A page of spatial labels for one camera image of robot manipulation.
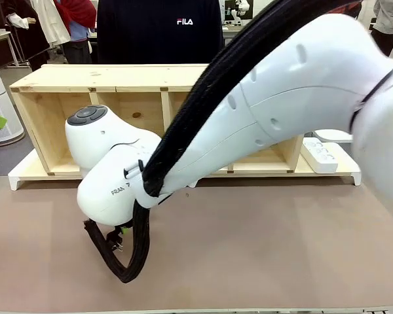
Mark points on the black power plug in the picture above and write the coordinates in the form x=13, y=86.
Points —
x=115, y=242

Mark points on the grey-top metal-leg table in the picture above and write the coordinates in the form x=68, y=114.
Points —
x=0, y=34

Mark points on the mannequin in black coat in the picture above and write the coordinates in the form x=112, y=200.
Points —
x=26, y=29

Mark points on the white lab coat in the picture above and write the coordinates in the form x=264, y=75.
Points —
x=54, y=23

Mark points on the mannequin in red jacket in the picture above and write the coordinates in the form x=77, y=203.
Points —
x=80, y=19

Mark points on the wooden four-compartment shelf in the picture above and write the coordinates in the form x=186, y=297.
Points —
x=124, y=78

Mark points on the person in dark navy sweater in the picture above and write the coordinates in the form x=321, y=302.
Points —
x=157, y=32

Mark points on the white power strip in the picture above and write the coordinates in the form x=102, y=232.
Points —
x=321, y=153

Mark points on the white side table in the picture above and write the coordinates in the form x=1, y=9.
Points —
x=330, y=134

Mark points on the black monitor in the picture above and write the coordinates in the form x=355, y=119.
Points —
x=239, y=8

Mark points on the person in white shirt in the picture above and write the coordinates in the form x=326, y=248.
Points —
x=388, y=23

